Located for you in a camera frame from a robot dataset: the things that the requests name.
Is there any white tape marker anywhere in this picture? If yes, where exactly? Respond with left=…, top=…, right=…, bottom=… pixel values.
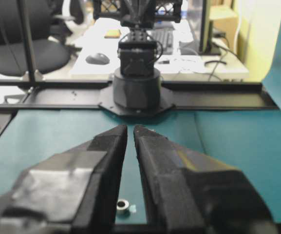
left=129, top=204, right=137, bottom=214

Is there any grey computer mouse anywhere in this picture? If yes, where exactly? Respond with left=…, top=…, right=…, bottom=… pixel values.
left=85, top=53, right=110, bottom=65

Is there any white desk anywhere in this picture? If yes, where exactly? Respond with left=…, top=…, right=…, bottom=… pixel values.
left=69, top=19, right=249, bottom=81

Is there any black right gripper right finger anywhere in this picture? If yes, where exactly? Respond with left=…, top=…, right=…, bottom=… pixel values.
left=133, top=125, right=278, bottom=234

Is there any black vertical frame post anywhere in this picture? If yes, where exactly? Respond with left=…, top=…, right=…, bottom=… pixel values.
left=16, top=0, right=42, bottom=83

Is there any computer monitor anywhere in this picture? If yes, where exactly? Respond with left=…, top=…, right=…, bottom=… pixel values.
left=187, top=0, right=221, bottom=56

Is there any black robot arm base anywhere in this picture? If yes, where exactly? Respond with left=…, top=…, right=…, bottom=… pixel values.
left=93, top=0, right=182, bottom=116

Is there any silver metal washer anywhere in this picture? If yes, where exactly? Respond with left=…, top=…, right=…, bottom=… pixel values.
left=116, top=199, right=130, bottom=215

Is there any black aluminium frame rail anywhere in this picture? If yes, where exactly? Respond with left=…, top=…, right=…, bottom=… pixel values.
left=0, top=80, right=277, bottom=116

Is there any black keyboard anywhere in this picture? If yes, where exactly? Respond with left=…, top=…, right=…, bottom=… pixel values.
left=151, top=29, right=173, bottom=55

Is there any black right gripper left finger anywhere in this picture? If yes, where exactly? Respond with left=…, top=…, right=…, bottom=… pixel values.
left=0, top=125, right=128, bottom=234

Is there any yellow sticky note pad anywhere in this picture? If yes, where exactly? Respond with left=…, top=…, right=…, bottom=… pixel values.
left=104, top=29, right=121, bottom=39

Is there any black office chair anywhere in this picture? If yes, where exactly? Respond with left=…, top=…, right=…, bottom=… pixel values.
left=0, top=0, right=80, bottom=77

